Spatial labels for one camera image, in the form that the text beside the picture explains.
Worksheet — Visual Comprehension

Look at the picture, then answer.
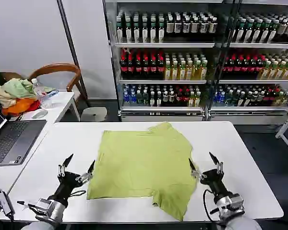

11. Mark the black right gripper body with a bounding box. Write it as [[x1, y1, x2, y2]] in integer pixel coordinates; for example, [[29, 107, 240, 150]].
[[200, 168, 231, 201]]

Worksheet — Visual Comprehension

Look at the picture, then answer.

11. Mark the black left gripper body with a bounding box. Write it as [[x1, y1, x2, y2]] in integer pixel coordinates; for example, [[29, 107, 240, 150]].
[[47, 171, 84, 207]]

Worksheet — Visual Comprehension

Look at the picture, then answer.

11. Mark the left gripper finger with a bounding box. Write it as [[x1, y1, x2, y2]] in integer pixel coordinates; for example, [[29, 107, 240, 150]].
[[75, 160, 96, 182], [57, 153, 74, 178]]

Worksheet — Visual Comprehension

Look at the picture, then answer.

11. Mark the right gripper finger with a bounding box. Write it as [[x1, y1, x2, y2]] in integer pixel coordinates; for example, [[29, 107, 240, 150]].
[[209, 151, 224, 174], [188, 158, 204, 180]]

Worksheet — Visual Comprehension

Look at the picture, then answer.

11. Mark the yellow-green printed t-shirt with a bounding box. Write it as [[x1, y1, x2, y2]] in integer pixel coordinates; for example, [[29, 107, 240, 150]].
[[86, 121, 198, 221]]

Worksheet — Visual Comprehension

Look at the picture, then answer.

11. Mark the grey open laptop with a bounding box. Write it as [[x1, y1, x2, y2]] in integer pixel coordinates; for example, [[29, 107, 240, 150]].
[[0, 105, 48, 167]]

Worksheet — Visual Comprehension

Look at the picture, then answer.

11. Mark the round grey stool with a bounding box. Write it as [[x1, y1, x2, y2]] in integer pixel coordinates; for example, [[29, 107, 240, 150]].
[[80, 106, 108, 123]]

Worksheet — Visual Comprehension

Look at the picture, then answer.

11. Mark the grey computer mouse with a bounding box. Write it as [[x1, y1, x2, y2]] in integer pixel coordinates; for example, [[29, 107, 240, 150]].
[[31, 110, 49, 119]]

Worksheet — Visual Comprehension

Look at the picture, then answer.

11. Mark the white side table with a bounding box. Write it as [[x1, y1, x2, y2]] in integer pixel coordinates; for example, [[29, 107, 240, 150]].
[[4, 91, 81, 125]]

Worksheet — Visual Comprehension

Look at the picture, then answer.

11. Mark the blue plastic packet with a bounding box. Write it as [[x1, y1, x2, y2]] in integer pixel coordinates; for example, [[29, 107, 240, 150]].
[[42, 89, 60, 97]]

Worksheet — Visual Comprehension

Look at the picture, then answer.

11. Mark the clear plastic water bottle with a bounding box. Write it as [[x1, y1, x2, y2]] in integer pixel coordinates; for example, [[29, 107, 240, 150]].
[[30, 78, 53, 109]]

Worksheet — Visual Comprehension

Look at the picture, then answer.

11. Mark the pile of coloured clothes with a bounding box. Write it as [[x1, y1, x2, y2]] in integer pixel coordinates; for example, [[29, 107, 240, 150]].
[[0, 78, 55, 115]]

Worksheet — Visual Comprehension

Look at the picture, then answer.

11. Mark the brown wooden chair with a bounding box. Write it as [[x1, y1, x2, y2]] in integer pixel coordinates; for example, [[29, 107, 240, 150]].
[[1, 63, 89, 108]]

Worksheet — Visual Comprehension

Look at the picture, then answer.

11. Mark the shelf of bottled drinks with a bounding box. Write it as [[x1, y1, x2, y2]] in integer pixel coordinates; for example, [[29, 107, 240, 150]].
[[206, 0, 288, 120], [102, 0, 221, 120]]

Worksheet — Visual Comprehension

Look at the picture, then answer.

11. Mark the black slanted pole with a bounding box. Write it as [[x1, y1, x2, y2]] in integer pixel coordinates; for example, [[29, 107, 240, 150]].
[[57, 0, 90, 108]]

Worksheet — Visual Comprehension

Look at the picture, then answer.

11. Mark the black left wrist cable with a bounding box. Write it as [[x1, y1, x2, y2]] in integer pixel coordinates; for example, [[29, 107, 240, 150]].
[[69, 190, 87, 198]]

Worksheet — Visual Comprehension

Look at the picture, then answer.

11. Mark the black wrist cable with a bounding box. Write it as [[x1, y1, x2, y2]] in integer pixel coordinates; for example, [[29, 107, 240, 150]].
[[202, 188, 223, 224], [69, 190, 87, 198]]

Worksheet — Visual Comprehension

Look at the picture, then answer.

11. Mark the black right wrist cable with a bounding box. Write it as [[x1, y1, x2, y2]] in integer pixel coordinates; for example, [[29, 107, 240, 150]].
[[202, 188, 223, 224]]

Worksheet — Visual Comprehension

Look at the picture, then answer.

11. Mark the grey cable adapter box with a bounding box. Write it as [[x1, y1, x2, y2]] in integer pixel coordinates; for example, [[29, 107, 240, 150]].
[[0, 191, 16, 216]]

